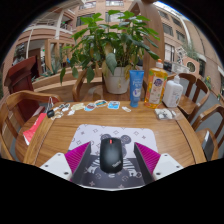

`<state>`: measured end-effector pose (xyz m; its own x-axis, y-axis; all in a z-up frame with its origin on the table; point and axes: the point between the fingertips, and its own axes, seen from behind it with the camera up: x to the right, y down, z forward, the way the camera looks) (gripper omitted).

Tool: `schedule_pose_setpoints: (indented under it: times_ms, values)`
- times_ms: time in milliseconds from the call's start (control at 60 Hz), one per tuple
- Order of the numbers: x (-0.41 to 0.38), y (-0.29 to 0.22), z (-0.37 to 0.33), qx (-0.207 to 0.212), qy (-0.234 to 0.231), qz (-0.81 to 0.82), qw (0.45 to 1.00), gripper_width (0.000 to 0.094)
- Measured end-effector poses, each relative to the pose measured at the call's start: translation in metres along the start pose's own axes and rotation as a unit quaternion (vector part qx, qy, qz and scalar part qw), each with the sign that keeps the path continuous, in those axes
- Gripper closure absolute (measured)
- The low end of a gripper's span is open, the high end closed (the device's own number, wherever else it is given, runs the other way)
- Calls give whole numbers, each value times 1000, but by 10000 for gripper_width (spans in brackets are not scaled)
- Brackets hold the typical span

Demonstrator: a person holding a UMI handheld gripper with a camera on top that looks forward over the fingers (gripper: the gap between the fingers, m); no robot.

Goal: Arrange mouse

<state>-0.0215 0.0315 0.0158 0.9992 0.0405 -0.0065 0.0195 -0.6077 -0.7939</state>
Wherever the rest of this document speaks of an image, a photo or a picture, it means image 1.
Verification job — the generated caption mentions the white pump bottle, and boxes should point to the white pump bottle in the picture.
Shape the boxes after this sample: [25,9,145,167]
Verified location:
[162,73,184,108]

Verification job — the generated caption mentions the green potted plant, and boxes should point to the green potted plant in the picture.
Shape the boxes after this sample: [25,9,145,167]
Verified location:
[59,9,161,95]

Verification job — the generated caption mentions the grey bear-print mouse pad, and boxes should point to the grey bear-print mouse pad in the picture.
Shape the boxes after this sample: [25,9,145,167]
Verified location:
[68,123,159,189]

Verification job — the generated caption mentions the black computer mouse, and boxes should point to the black computer mouse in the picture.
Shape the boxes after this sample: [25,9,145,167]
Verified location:
[99,137,124,174]

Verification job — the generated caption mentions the blue squeeze tube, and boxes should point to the blue squeeze tube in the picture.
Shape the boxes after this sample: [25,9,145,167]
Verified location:
[128,69,145,108]

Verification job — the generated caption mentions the white-edged printed sticker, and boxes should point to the white-edged printed sticker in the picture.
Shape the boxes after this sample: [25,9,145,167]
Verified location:
[58,103,72,113]
[94,99,109,109]
[70,102,86,112]
[83,102,98,113]

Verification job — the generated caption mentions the dark red wooden lectern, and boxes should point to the dark red wooden lectern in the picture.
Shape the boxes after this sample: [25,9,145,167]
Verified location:
[3,54,43,98]

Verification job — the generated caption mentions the clear plastic packet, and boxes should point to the clear plastic packet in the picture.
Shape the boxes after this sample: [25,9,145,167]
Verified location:
[154,108,178,121]

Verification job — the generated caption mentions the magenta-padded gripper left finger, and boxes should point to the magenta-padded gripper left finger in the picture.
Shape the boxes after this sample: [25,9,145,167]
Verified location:
[39,141,92,184]

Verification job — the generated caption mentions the yellow detergent bottle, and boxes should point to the yellow detergent bottle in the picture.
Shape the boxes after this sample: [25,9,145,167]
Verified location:
[143,58,169,110]

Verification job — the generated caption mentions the round-backed wooden chair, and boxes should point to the round-backed wooden chair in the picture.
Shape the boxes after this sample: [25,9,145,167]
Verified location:
[166,72,211,118]
[0,89,63,161]
[72,68,104,103]
[191,103,224,161]

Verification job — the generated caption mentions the wooden pillar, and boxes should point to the wooden pillar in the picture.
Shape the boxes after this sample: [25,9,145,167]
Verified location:
[129,1,166,81]

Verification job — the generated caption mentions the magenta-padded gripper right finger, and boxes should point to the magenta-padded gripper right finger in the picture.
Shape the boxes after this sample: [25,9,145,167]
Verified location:
[133,141,184,184]

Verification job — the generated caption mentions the white stone sculpture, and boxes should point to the white stone sculpture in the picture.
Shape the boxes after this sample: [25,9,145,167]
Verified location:
[175,46,188,66]

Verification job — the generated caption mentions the red booklet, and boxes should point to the red booklet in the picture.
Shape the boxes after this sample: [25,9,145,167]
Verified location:
[22,112,48,146]

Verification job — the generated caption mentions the potted yellow flowers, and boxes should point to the potted yellow flowers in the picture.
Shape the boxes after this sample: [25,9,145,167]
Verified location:
[203,75,213,88]

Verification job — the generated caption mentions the blue printed sticker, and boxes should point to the blue printed sticker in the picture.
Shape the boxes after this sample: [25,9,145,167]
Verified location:
[107,100,121,110]

